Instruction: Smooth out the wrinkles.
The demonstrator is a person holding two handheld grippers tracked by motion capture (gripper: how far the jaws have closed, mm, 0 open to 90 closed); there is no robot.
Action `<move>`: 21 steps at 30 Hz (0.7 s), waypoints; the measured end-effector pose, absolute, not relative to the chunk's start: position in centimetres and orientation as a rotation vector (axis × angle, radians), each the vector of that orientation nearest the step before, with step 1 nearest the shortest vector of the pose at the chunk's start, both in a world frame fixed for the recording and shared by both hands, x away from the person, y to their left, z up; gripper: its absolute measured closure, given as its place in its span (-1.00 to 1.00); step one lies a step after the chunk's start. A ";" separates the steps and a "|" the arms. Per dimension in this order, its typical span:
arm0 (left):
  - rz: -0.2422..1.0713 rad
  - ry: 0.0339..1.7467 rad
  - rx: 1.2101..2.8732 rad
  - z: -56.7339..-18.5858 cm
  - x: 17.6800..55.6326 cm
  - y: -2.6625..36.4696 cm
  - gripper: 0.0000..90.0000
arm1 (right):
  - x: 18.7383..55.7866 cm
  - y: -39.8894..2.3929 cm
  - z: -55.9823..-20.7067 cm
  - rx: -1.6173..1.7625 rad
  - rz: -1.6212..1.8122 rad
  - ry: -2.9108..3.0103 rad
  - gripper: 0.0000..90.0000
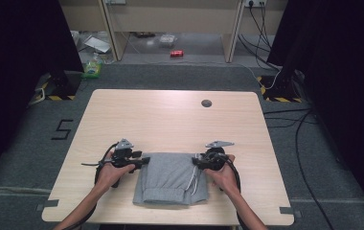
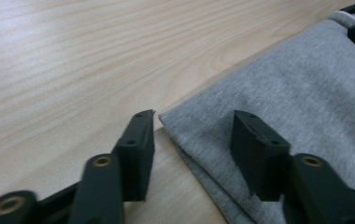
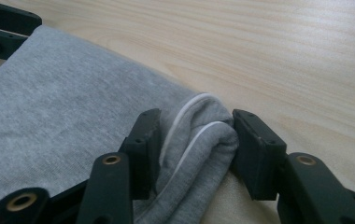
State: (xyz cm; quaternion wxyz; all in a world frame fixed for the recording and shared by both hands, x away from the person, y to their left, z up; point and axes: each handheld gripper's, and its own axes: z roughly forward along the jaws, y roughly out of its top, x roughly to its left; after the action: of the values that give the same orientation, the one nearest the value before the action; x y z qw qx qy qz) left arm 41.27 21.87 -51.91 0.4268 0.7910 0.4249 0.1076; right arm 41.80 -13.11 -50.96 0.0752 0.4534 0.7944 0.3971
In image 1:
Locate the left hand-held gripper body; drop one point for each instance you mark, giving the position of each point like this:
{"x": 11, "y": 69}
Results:
{"x": 121, "y": 158}

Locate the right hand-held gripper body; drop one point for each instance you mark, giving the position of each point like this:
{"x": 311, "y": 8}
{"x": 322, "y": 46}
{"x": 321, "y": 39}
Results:
{"x": 215, "y": 159}

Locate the grey shorts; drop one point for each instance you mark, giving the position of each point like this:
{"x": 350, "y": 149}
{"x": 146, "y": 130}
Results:
{"x": 167, "y": 179}

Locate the person's right hand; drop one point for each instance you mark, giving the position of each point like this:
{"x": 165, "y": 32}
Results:
{"x": 224, "y": 179}

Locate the person's left hand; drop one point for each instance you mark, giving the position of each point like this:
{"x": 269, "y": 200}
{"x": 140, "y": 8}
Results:
{"x": 109, "y": 177}

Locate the dark round table grommet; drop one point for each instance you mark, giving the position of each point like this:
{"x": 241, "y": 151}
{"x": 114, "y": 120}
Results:
{"x": 206, "y": 103}

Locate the black tape numeral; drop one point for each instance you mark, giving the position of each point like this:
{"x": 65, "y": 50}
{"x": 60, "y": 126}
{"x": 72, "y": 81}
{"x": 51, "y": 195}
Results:
{"x": 62, "y": 130}

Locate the grey floor tape piece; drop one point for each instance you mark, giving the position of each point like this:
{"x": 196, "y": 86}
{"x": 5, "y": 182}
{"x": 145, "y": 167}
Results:
{"x": 47, "y": 204}
{"x": 290, "y": 211}

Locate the yellow black hazard tape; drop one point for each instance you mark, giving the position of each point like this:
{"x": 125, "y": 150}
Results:
{"x": 55, "y": 97}
{"x": 282, "y": 99}

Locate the black stand base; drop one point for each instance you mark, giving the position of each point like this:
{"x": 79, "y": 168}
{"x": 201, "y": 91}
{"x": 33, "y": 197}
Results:
{"x": 282, "y": 87}
{"x": 65, "y": 83}

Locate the green packet on floor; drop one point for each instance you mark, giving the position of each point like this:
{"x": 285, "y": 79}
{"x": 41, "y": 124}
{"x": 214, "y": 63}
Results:
{"x": 92, "y": 67}

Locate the red drink can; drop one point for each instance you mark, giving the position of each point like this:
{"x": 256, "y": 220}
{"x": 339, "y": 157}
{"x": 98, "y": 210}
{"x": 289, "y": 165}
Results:
{"x": 176, "y": 53}

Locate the white flat board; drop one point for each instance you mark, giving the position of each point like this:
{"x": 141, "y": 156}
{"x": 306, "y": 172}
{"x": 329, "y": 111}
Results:
{"x": 97, "y": 44}

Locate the clear plastic container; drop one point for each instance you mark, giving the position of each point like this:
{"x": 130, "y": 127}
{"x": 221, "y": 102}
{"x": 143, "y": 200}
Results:
{"x": 167, "y": 40}

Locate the black curtain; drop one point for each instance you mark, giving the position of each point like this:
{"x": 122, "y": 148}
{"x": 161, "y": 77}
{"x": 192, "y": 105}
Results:
{"x": 17, "y": 64}
{"x": 346, "y": 80}

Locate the white wall socket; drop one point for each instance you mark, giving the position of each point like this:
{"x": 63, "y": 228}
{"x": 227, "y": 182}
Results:
{"x": 255, "y": 3}

